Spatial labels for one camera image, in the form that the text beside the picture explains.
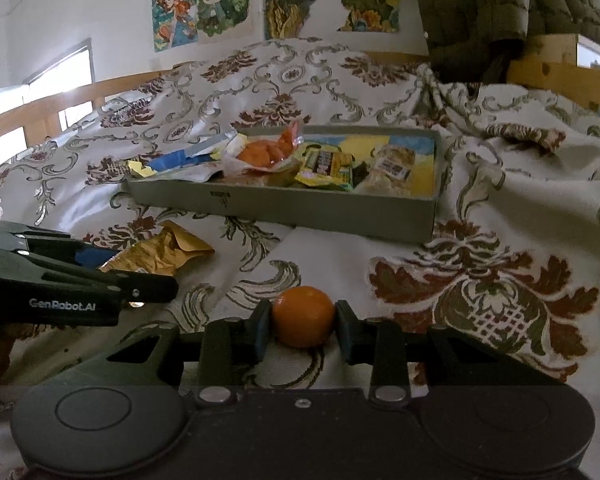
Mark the wooden bed frame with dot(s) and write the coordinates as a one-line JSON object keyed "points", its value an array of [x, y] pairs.
{"points": [[274, 83]]}

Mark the floral patterned bed cover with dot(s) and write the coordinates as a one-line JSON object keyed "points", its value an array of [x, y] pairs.
{"points": [[513, 260]]}

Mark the orange snack bag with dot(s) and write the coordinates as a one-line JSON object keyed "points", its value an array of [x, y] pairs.
{"points": [[262, 154]]}

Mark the grey tray with painted lining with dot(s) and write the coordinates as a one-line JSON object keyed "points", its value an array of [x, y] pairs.
{"points": [[278, 198]]}

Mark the white cabinet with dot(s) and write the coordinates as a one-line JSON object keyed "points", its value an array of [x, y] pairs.
{"points": [[588, 52]]}

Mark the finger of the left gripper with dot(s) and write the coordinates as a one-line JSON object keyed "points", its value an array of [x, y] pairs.
{"points": [[94, 257]]}

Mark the clear mixed nut snack bag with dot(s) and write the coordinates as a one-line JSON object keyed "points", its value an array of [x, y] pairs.
{"points": [[390, 172]]}

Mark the anime girl boy poster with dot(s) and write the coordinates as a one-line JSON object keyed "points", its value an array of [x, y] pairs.
{"points": [[178, 23]]}

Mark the yellow biscuit packet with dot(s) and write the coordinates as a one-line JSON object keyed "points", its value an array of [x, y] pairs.
{"points": [[324, 166]]}

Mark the blue white snack packet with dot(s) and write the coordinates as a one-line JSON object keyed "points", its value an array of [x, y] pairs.
{"points": [[196, 154]]}

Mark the olive quilted jacket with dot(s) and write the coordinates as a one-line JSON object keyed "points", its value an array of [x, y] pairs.
{"points": [[475, 40]]}

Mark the small orange tangerine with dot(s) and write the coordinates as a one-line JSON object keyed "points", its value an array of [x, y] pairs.
{"points": [[303, 317]]}

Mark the pickled vegetable snack pouch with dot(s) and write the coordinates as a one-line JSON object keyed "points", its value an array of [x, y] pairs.
{"points": [[197, 173]]}

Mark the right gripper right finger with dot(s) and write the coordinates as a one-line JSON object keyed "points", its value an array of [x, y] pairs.
{"points": [[379, 343]]}

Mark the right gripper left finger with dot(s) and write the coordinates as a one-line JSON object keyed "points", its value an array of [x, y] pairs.
{"points": [[230, 348]]}

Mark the window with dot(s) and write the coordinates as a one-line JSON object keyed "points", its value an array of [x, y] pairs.
{"points": [[46, 104]]}

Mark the gold foil snack packet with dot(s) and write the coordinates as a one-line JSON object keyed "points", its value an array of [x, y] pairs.
{"points": [[162, 254]]}

